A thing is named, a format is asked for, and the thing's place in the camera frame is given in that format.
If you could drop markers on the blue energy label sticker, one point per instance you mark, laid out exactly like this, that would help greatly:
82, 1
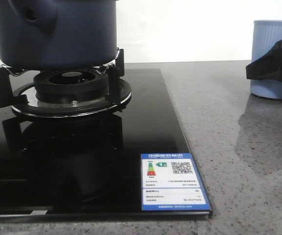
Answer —
171, 182

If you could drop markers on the black glass gas stove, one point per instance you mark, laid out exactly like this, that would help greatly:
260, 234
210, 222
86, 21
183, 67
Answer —
89, 168

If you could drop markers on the black round gas burner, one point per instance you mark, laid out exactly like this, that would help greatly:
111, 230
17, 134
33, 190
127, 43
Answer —
65, 86

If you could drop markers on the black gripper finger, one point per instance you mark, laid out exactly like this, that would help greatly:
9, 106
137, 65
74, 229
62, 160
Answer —
269, 66

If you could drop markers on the dark blue cooking pot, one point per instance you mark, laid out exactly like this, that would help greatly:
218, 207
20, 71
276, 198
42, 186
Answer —
57, 34

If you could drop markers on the light blue ribbed cup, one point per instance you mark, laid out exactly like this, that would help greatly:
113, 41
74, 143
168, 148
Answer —
266, 34

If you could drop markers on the black pot support grate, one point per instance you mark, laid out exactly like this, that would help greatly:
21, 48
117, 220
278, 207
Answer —
23, 101

